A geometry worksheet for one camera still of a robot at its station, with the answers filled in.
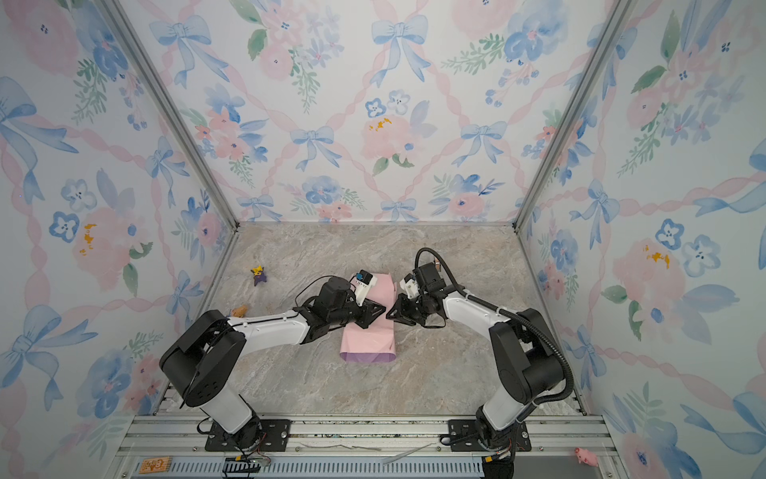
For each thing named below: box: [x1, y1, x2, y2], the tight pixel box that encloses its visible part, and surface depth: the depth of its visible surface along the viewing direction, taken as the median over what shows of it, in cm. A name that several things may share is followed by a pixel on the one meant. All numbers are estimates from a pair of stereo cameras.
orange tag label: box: [138, 456, 173, 475], surface depth 71 cm
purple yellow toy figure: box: [250, 265, 268, 287], surface depth 105 cm
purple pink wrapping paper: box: [339, 273, 396, 364], surface depth 85 cm
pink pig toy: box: [574, 447, 600, 468], surface depth 71 cm
